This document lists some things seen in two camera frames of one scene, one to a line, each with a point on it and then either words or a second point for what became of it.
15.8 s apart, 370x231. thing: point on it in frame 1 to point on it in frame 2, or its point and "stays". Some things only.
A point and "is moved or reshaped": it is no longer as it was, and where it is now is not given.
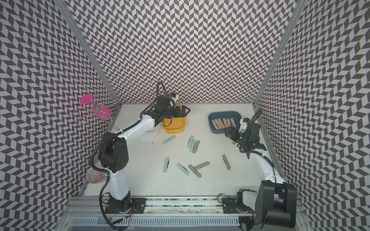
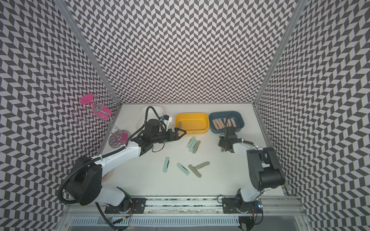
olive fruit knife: [194, 170] stays
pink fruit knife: [221, 123] stays
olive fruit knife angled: [203, 164] stays
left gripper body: [172, 112] to [164, 136]
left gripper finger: [183, 110] to [176, 130]
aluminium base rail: [97, 207] stays
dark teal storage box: [235, 115] stays
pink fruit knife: [217, 128] stays
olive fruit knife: [196, 146] stays
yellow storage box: [175, 125] is moved or reshaped
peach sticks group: [232, 122] stays
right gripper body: [240, 138] to [223, 142]
